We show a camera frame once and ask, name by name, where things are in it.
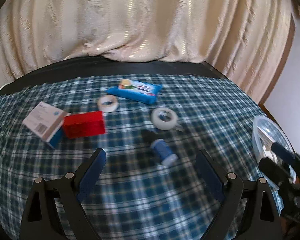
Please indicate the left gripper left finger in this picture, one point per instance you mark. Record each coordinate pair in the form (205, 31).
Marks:
(40, 218)

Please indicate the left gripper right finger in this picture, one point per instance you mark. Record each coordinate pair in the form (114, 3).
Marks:
(260, 218)

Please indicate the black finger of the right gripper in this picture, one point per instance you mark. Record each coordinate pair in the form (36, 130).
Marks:
(288, 157)
(274, 173)

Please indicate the red toy brick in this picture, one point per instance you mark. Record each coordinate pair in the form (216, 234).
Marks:
(84, 125)

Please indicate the small translucent tape roll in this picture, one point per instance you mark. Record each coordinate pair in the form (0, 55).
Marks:
(107, 103)

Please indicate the blue wet wipes pack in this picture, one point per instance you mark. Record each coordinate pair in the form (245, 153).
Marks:
(135, 90)

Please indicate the clear plastic storage bin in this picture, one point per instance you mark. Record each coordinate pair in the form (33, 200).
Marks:
(273, 153)

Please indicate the white blue medicine box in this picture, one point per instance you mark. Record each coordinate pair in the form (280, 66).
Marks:
(46, 121)

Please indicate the large white tape roll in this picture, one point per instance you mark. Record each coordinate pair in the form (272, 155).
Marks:
(165, 119)

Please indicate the blue plaid bed cloth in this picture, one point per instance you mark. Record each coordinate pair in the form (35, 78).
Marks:
(135, 197)

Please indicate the cream patterned curtain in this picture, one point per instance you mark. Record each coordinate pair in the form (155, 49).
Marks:
(243, 39)

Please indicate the black mattress edge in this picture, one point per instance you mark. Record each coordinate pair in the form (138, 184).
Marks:
(100, 66)

